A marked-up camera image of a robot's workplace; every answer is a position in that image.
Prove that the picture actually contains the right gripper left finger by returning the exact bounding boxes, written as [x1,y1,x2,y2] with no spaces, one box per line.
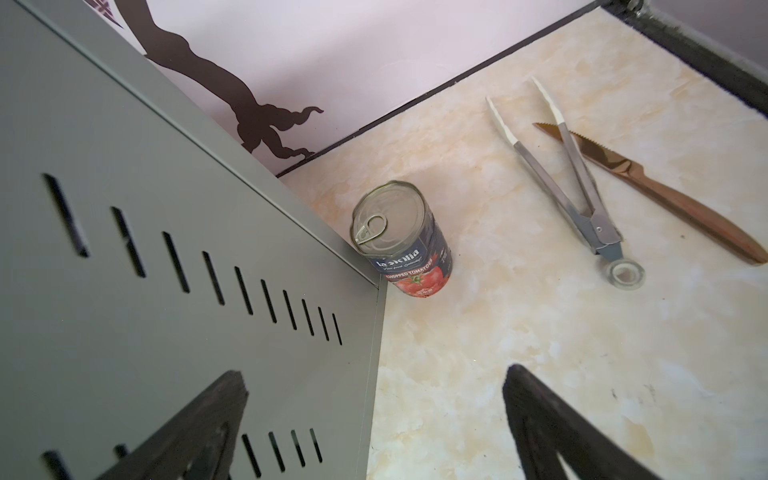
[100,370,248,479]

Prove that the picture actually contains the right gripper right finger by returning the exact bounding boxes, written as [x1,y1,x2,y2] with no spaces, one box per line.
[502,364,657,479]

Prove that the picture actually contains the red tomato can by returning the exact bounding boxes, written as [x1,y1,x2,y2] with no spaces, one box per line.
[350,180,453,298]

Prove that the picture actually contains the grey metal cabinet box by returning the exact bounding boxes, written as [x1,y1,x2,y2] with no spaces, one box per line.
[1,1,386,479]

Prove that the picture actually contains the metal tongs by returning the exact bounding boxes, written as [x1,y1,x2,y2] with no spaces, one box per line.
[484,76,647,291]

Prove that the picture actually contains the wooden handled knife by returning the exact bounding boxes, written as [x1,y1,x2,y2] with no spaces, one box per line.
[532,121,768,267]

